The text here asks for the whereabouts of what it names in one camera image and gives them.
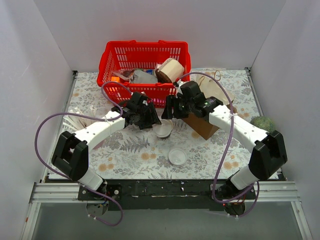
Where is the black paper coffee cup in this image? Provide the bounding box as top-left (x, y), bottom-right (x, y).
top-left (157, 133), bottom-right (171, 140)

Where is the brown paper bag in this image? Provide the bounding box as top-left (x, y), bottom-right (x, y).
top-left (182, 74), bottom-right (230, 140)

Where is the white plastic cup lid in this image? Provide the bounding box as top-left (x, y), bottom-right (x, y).
top-left (168, 148), bottom-right (188, 166)

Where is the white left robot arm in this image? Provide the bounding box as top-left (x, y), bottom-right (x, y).
top-left (51, 92), bottom-right (161, 200)

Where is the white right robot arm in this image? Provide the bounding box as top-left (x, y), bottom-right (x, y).
top-left (161, 81), bottom-right (288, 200)

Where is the grey crumpled pouch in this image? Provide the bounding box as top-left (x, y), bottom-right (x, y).
top-left (131, 69), bottom-right (158, 84)

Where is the clear plastic snack packet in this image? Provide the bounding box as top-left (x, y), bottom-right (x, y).
top-left (112, 70), bottom-right (134, 83)

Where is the orange snack box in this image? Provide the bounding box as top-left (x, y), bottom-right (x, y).
top-left (111, 76), bottom-right (121, 83)

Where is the red plastic shopping basket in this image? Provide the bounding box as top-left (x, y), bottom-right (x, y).
top-left (96, 40), bottom-right (191, 108)

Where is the pink cup of straws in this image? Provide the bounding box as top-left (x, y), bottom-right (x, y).
top-left (63, 105), bottom-right (97, 132)

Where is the green melon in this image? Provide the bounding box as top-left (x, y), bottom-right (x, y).
top-left (250, 116), bottom-right (276, 133)

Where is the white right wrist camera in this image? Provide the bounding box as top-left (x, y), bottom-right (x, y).
top-left (173, 79), bottom-right (185, 95)

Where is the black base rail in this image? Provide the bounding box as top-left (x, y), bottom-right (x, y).
top-left (32, 177), bottom-right (298, 211)

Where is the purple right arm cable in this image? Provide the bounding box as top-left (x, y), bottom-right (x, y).
top-left (174, 71), bottom-right (260, 217)

